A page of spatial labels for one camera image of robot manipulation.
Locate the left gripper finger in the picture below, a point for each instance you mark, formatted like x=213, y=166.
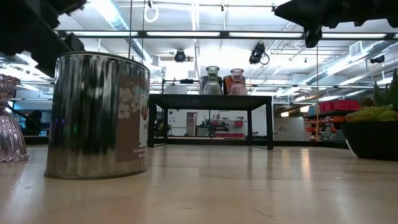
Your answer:
x=74, y=42

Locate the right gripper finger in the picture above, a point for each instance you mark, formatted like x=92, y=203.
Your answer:
x=313, y=35
x=298, y=12

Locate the silver candle tin with twine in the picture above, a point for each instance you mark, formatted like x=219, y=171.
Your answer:
x=90, y=118

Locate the pink ribbed glass candlestick holder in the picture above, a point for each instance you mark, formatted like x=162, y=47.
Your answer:
x=238, y=88
x=11, y=137

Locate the clear ribbed glass candlestick holder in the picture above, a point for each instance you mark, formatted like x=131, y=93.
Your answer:
x=212, y=88

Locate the black ceiling spotlight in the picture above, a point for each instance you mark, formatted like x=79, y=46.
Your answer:
x=377, y=59

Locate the thin vertical metal rod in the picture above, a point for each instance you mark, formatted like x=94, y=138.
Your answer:
x=130, y=31
x=143, y=18

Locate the yellow pole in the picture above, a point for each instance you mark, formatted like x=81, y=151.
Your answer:
x=317, y=93

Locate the red bin rack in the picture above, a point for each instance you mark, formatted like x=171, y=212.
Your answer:
x=339, y=105

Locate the person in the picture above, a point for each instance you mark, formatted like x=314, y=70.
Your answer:
x=35, y=121

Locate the orange box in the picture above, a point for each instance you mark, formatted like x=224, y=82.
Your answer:
x=226, y=84

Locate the red storage bins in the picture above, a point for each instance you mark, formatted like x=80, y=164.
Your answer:
x=237, y=124

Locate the succulents in black bowl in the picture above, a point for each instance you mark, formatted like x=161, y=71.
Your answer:
x=370, y=140

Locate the black metal shelf riser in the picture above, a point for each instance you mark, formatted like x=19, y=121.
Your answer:
x=205, y=101

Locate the grey door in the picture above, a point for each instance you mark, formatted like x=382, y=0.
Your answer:
x=191, y=124

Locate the silver ceiling duct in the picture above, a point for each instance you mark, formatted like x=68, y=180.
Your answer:
x=342, y=63

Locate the round black overhead camera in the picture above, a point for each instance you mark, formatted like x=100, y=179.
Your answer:
x=179, y=56

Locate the overhead frame beam with lights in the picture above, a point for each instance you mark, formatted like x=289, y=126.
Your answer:
x=186, y=34

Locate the black metal frame rig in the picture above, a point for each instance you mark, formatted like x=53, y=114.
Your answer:
x=186, y=81

